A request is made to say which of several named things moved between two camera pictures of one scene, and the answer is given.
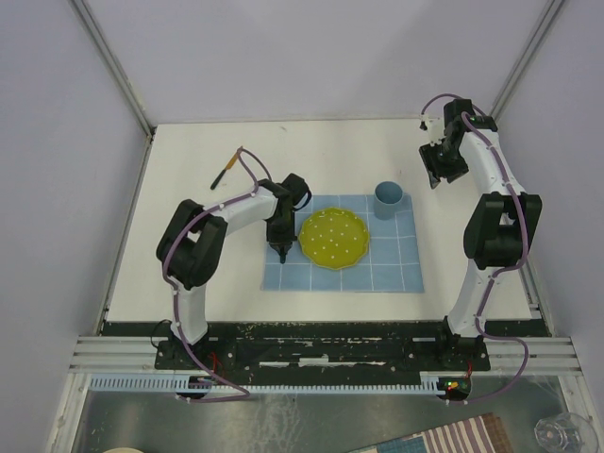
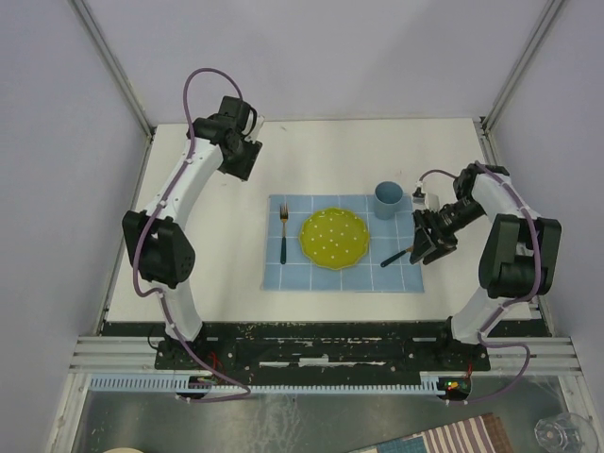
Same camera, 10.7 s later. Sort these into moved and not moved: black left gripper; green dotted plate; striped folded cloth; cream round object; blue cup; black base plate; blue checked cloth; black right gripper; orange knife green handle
Moved: black left gripper; black right gripper; orange knife green handle
Not moved: blue cup; black base plate; cream round object; blue checked cloth; striped folded cloth; green dotted plate
